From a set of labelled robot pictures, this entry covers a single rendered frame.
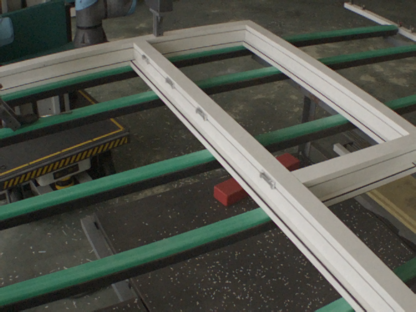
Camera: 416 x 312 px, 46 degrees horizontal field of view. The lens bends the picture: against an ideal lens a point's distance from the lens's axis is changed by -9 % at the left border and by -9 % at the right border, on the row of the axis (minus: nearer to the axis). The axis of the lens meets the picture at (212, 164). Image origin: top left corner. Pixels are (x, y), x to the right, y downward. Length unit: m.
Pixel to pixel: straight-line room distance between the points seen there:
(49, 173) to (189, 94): 1.09
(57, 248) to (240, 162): 1.30
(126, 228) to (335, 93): 0.69
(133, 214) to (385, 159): 0.72
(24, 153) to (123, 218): 0.95
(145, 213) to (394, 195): 0.74
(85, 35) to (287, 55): 0.95
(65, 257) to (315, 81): 1.28
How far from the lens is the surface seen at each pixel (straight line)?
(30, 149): 2.36
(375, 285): 0.88
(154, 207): 1.51
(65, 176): 2.33
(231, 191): 1.51
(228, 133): 1.18
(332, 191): 1.13
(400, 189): 1.62
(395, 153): 1.22
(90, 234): 1.49
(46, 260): 2.25
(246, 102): 3.32
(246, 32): 1.87
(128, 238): 1.42
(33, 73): 1.63
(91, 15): 2.22
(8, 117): 1.37
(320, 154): 1.76
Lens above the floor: 1.55
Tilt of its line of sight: 35 degrees down
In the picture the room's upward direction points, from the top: 2 degrees clockwise
